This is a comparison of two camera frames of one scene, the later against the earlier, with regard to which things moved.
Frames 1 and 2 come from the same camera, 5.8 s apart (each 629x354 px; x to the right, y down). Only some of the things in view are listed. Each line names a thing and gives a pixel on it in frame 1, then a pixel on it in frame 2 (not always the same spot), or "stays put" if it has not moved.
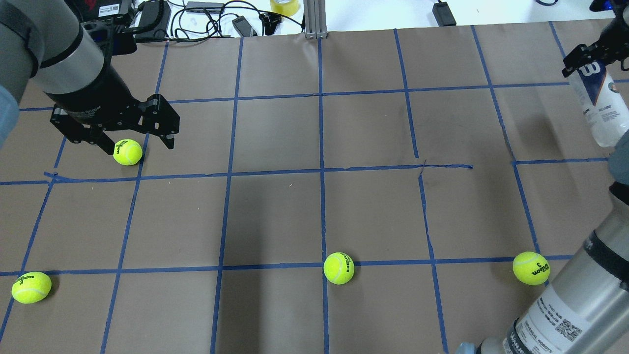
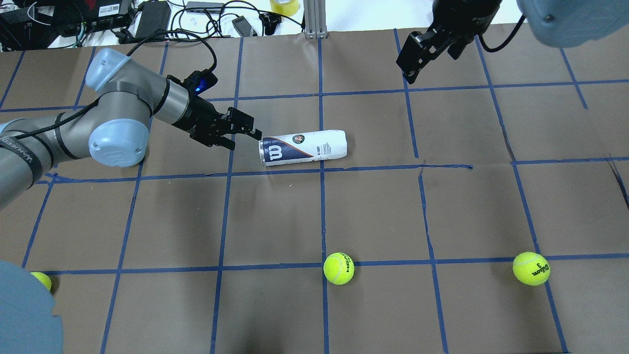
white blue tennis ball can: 604,103 -> 303,147
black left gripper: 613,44 -> 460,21
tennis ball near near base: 531,268 stays put
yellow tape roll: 288,9 stays put
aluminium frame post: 315,21 stays put
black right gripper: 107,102 -> 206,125
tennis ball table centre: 338,268 stays put
